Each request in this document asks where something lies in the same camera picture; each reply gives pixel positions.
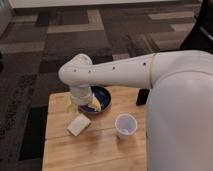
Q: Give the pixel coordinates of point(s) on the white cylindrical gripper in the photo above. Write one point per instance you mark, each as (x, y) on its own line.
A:
(82, 95)

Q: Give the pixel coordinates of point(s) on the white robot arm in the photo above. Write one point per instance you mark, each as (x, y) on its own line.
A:
(179, 121)

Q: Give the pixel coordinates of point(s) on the dark blue bowl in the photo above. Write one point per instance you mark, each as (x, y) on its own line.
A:
(104, 97)

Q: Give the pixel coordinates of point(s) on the white sponge block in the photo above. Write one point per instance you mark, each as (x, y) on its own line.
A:
(78, 124)

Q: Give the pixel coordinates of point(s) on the wooden table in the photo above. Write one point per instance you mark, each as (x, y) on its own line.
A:
(97, 148)

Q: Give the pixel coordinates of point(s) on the black rectangular object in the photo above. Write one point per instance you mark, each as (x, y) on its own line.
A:
(142, 96)

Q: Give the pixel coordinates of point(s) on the black furniture at right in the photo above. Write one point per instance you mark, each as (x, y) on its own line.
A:
(201, 35)

